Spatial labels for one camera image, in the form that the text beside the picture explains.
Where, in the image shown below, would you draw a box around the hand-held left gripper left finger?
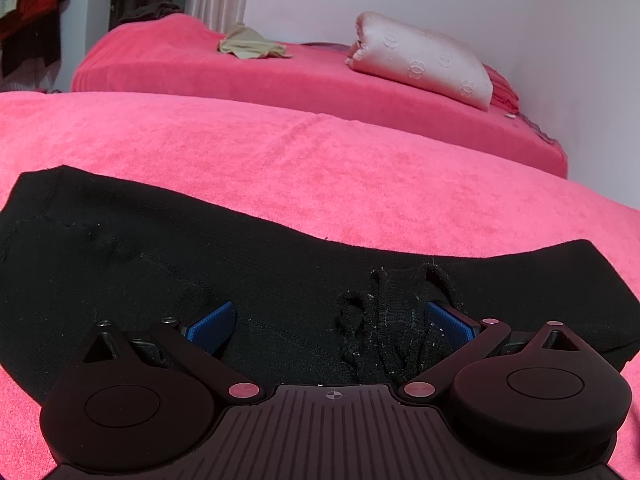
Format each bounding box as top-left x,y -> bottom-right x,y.
81,301 -> 267,404

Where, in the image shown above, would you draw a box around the dark garment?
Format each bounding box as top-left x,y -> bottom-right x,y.
120,2 -> 184,24

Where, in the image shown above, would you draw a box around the pink towel-covered bed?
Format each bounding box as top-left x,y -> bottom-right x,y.
70,12 -> 569,179

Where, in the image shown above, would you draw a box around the beige cloth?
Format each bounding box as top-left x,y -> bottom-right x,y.
217,25 -> 294,60

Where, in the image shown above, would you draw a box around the hanging clothes red and dark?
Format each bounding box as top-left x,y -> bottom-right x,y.
0,0 -> 71,78

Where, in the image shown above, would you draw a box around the white folded pillow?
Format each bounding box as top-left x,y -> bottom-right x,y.
345,11 -> 494,111

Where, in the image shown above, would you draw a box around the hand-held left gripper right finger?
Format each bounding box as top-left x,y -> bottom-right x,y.
397,301 -> 577,403

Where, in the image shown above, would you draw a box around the red folded blanket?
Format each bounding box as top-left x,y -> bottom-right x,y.
482,62 -> 521,114

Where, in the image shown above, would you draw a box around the black pants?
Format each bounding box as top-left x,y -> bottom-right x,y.
0,166 -> 640,402

